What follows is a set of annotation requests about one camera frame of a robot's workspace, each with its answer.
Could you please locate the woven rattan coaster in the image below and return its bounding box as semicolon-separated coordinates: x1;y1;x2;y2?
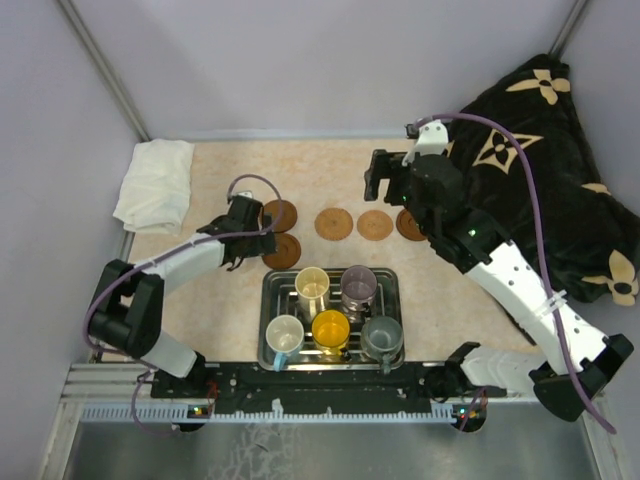
314;208;353;241
357;210;394;241

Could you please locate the white mug blue handle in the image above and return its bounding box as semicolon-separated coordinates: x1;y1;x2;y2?
265;315;305;372

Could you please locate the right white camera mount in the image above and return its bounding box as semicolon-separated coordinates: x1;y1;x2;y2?
402;120;449;167

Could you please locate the white folded cloth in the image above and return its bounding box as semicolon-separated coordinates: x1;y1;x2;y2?
113;139;195;235

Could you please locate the black floral blanket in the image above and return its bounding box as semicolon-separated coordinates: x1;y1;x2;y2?
446;54;639;307

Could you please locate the grey mug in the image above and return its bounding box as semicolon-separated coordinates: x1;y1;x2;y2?
360;316;404;375

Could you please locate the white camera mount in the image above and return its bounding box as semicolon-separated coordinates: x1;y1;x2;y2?
236;190;254;199
402;120;449;167

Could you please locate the cream tall cup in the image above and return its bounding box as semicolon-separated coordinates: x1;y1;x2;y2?
294;267;330;323

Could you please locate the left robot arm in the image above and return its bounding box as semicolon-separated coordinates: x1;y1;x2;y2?
85;194;276;397

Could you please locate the yellow cup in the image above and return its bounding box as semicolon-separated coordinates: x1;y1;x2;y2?
311;310;351;355

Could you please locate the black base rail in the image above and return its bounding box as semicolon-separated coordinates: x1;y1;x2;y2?
151;362;476;415

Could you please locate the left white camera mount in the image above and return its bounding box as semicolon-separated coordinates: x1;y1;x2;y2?
236;190;254;199

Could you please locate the metal tray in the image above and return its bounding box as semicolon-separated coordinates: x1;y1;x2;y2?
257;267;403;371

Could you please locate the dark wooden coaster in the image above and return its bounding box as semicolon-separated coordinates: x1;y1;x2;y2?
395;209;427;242
270;200;298;233
262;233;301;269

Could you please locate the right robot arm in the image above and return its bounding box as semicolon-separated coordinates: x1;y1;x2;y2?
364;150;634;422

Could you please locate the purple translucent cup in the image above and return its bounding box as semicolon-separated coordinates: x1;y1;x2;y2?
340;265;378;319

